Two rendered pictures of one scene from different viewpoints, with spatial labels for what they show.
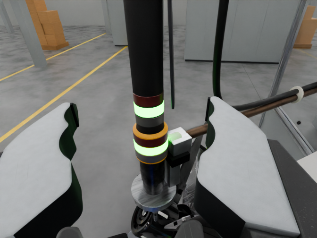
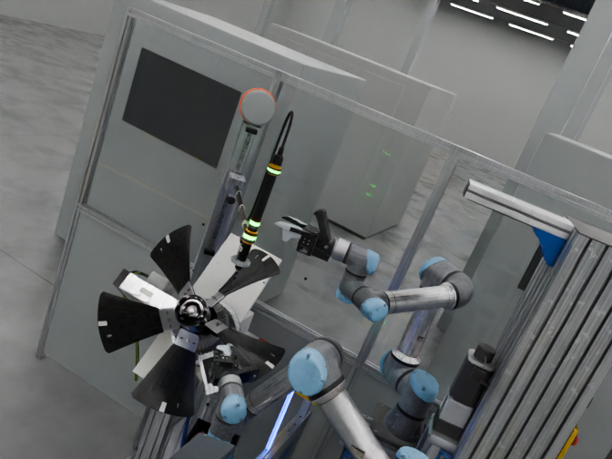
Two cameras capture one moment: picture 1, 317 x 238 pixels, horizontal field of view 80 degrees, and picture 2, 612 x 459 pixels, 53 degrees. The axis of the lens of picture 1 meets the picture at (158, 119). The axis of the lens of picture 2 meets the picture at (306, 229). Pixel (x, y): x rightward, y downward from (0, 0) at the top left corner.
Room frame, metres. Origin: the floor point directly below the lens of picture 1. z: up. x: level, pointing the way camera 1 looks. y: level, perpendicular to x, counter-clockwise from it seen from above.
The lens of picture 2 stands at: (-0.27, 1.94, 2.27)
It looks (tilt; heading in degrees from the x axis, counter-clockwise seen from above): 17 degrees down; 278
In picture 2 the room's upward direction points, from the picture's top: 22 degrees clockwise
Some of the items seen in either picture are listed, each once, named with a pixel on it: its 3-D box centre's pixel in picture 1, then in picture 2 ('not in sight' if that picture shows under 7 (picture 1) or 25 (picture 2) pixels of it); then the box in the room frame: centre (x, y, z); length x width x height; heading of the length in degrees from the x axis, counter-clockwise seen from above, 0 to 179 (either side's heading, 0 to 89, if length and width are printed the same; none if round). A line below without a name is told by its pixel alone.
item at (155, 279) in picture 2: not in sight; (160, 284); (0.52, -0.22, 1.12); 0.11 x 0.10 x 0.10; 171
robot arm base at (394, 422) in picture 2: not in sight; (407, 418); (-0.58, -0.17, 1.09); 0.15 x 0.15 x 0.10
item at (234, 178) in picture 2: not in sight; (235, 183); (0.46, -0.55, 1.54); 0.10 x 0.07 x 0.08; 116
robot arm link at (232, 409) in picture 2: not in sight; (232, 403); (-0.02, 0.37, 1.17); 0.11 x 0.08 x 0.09; 118
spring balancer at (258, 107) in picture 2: not in sight; (258, 107); (0.50, -0.64, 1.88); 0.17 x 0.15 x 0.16; 171
